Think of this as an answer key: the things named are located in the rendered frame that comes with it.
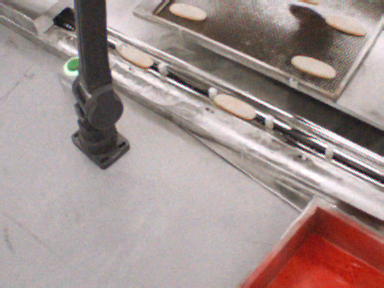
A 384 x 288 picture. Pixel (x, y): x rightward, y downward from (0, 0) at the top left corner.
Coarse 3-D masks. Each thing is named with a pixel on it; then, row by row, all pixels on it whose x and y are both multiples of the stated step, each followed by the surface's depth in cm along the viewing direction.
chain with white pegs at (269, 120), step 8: (64, 24) 144; (112, 48) 137; (120, 48) 134; (160, 64) 128; (160, 72) 129; (176, 80) 130; (192, 88) 127; (208, 96) 126; (256, 120) 121; (272, 120) 118; (272, 128) 120; (288, 136) 118; (304, 144) 117; (320, 152) 115; (328, 152) 112; (336, 160) 114; (352, 168) 112; (368, 176) 111
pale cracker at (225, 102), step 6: (216, 96) 123; (222, 96) 123; (228, 96) 123; (216, 102) 122; (222, 102) 122; (228, 102) 122; (234, 102) 122; (240, 102) 122; (222, 108) 121; (228, 108) 121; (234, 108) 121; (240, 108) 120; (246, 108) 121; (252, 108) 121; (234, 114) 120; (240, 114) 120; (246, 114) 120; (252, 114) 120
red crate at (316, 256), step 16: (320, 240) 104; (304, 256) 102; (320, 256) 101; (336, 256) 101; (352, 256) 101; (288, 272) 99; (304, 272) 99; (320, 272) 99; (336, 272) 99; (352, 272) 99; (368, 272) 99
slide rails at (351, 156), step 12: (60, 24) 142; (108, 36) 138; (108, 48) 135; (156, 60) 132; (156, 72) 129; (180, 72) 129; (180, 84) 127; (204, 84) 127; (204, 96) 124; (252, 120) 120; (276, 120) 120; (288, 120) 120; (276, 132) 117; (300, 132) 117; (312, 132) 117; (300, 144) 115; (324, 144) 115; (336, 144) 115; (312, 156) 113; (324, 156) 113; (348, 156) 113; (360, 156) 113; (348, 168) 111; (372, 168) 111; (372, 180) 109
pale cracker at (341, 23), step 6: (330, 18) 129; (336, 18) 128; (342, 18) 128; (330, 24) 128; (336, 24) 127; (342, 24) 127; (348, 24) 127; (354, 24) 127; (342, 30) 127; (348, 30) 126; (354, 30) 126; (360, 30) 126; (366, 30) 126
